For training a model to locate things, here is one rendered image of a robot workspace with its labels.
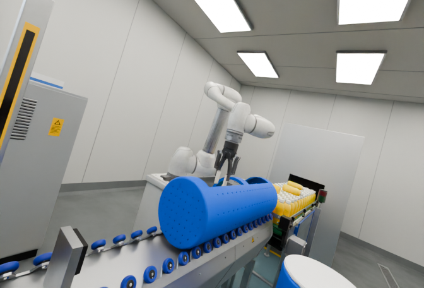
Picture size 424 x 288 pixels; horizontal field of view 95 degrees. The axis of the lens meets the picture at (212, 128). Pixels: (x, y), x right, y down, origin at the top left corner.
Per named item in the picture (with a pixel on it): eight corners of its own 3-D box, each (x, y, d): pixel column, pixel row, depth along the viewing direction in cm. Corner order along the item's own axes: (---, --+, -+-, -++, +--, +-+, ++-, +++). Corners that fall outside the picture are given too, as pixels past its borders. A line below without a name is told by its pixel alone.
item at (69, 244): (41, 284, 52) (60, 227, 52) (60, 278, 55) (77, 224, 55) (52, 313, 46) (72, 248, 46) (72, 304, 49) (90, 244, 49)
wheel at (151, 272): (141, 268, 60) (145, 268, 59) (153, 263, 64) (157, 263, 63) (143, 286, 59) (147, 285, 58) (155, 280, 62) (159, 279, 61)
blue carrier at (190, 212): (150, 228, 89) (167, 167, 91) (238, 206, 159) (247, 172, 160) (195, 266, 72) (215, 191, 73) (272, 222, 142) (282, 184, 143)
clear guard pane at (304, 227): (282, 282, 157) (298, 223, 159) (302, 252, 220) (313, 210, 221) (283, 283, 157) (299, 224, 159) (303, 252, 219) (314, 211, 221)
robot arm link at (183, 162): (165, 168, 160) (173, 143, 160) (185, 172, 168) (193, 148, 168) (169, 175, 145) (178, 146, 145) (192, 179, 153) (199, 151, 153)
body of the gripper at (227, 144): (221, 138, 102) (216, 155, 101) (235, 143, 97) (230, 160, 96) (229, 141, 108) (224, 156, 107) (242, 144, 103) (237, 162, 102)
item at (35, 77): (20, 77, 153) (22, 68, 153) (54, 88, 175) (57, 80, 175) (27, 79, 148) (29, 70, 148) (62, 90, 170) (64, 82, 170)
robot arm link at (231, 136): (238, 131, 96) (235, 143, 96) (246, 134, 103) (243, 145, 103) (223, 127, 102) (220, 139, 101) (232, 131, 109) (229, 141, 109)
